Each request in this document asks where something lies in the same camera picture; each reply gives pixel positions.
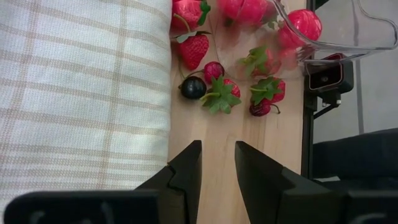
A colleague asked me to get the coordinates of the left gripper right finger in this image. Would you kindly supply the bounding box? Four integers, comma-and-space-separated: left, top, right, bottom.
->
235, 140, 348, 224

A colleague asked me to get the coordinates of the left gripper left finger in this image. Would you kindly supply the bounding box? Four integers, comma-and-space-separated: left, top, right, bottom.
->
135, 139, 203, 224

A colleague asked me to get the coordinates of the dark red toy cherry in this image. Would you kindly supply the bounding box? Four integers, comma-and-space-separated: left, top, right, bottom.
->
249, 100, 281, 118

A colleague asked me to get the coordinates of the red toy apple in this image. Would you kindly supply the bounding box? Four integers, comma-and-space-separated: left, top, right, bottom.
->
277, 9, 323, 50

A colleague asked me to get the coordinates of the large red ribbed toy fruit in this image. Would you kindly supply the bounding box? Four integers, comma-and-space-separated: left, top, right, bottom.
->
217, 0, 279, 27

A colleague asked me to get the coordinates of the clear plastic tupperware container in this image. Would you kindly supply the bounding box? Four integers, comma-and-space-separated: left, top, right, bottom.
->
208, 0, 398, 82

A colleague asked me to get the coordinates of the person's leg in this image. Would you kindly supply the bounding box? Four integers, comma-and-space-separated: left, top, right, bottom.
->
312, 127, 398, 190

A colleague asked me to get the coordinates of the white checked cloth towel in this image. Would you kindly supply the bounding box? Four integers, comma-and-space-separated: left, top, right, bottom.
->
0, 0, 173, 218

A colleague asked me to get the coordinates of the black table-level camera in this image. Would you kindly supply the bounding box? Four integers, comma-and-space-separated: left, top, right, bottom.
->
303, 52, 354, 108

